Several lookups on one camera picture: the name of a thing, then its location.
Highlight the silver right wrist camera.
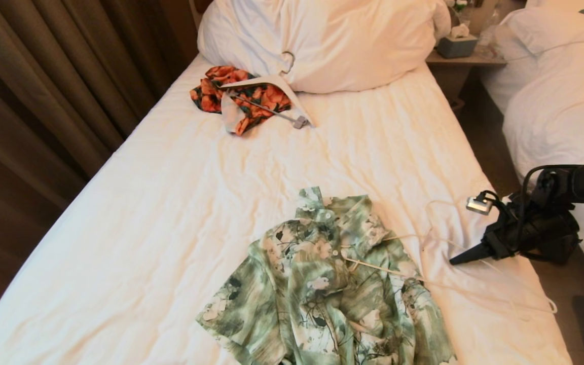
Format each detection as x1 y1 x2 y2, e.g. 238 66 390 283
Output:
466 195 493 216

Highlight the white pillow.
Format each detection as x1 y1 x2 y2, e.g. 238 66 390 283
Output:
197 0 450 94
495 0 584 56

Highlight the orange floral garment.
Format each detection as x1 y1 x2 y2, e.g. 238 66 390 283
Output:
190 66 293 136

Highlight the brown wooden headboard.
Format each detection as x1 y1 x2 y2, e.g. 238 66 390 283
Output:
189 0 217 32

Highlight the cream wire clothes hanger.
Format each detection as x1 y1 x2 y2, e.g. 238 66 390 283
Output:
345 199 559 315

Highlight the grey tissue box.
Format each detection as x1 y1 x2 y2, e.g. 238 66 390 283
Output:
436 24 479 59

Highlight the white hanger with metal bar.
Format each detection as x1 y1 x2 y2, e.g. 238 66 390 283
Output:
220 51 317 130

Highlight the white duvet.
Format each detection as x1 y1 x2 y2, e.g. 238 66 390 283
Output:
480 43 584 183

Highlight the wooden nightstand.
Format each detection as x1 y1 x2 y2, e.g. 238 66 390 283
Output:
425 49 507 102

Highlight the clear plastic bottle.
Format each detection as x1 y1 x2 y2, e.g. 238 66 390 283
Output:
477 8 501 48

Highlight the brown curtain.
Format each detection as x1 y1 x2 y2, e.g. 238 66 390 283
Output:
0 0 191 274

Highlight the small potted plant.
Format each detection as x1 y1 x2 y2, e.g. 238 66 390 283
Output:
444 0 470 26

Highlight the green floral print shirt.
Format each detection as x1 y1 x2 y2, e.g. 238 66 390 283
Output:
196 187 457 365

